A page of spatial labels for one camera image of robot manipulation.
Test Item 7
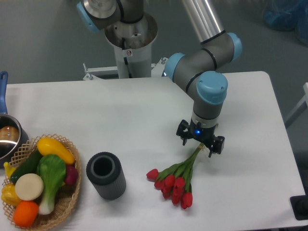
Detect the blue plastic bag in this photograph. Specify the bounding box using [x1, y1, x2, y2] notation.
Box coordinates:
[262, 0, 308, 46]

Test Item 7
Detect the yellow bell pepper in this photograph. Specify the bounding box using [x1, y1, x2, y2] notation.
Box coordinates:
[1, 183, 22, 207]

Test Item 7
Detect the orange fruit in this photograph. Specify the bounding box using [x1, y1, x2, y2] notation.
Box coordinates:
[13, 201, 39, 228]

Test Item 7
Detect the white furniture frame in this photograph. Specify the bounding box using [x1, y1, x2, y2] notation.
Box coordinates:
[284, 82, 308, 128]

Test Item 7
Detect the green bok choy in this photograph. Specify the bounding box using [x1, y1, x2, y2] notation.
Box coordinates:
[37, 154, 66, 215]

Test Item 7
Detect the blue handled saucepan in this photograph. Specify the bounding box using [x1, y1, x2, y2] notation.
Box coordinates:
[0, 71, 28, 169]

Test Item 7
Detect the dark grey ribbed vase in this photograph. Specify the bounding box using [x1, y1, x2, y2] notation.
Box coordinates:
[86, 152, 127, 200]

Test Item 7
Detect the yellow squash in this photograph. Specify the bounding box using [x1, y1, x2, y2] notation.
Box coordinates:
[37, 137, 75, 165]

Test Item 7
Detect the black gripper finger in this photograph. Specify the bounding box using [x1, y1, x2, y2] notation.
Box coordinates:
[208, 136, 225, 157]
[176, 119, 192, 145]

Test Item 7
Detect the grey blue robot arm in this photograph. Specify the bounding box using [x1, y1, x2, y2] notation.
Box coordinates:
[77, 0, 242, 154]

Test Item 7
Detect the black device at edge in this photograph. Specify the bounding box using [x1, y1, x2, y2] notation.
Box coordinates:
[290, 195, 308, 220]

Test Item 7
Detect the woven wicker basket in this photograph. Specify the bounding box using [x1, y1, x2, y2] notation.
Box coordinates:
[1, 134, 81, 231]

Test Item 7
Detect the beige round disc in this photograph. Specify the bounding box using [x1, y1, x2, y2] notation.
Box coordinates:
[15, 173, 44, 201]

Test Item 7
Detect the red tulip bouquet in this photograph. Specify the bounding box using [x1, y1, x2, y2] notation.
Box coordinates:
[146, 143, 205, 210]

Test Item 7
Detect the red radish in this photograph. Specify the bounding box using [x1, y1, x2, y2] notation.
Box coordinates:
[64, 165, 78, 185]

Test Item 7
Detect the dark green cucumber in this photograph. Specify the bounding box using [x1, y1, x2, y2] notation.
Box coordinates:
[10, 149, 43, 184]

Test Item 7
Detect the yellow banana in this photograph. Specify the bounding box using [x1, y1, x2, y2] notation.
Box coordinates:
[3, 162, 16, 179]

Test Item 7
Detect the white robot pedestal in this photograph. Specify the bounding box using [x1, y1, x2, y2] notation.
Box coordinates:
[83, 13, 168, 80]

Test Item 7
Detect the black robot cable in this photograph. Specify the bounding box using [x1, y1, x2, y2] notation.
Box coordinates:
[121, 37, 132, 78]

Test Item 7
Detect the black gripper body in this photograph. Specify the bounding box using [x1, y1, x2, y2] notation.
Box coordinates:
[188, 119, 217, 146]

